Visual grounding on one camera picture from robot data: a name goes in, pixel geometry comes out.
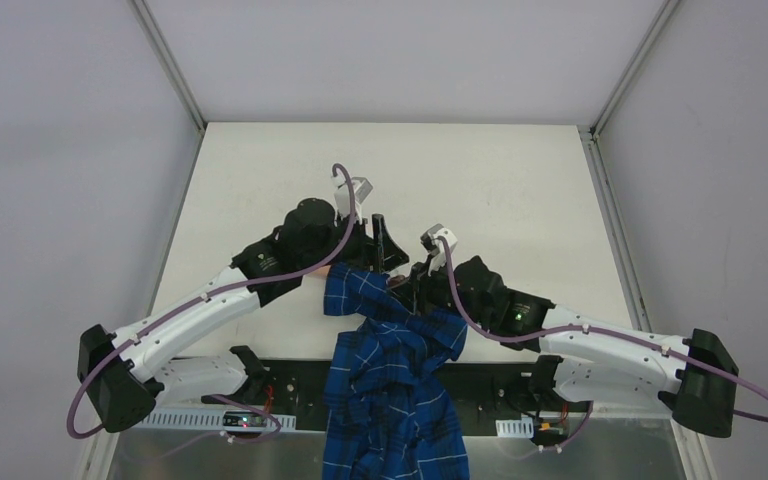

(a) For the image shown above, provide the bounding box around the mannequin hand with painted nails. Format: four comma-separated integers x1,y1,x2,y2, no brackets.
307,266,331,280

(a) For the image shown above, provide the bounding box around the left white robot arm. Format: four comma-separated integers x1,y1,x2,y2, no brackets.
77,198,409,433

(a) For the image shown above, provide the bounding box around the blue plaid shirt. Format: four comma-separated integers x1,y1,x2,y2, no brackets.
322,264,470,479

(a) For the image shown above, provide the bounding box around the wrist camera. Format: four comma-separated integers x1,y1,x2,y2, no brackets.
420,224,458,276
332,176,373,218

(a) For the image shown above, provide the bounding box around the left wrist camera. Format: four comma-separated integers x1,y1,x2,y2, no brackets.
332,176,373,218

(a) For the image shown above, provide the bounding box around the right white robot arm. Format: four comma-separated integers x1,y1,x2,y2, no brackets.
391,256,739,438

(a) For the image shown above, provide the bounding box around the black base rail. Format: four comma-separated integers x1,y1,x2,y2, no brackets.
227,360,590,436

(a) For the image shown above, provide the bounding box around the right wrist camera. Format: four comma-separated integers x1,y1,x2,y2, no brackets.
420,224,458,276

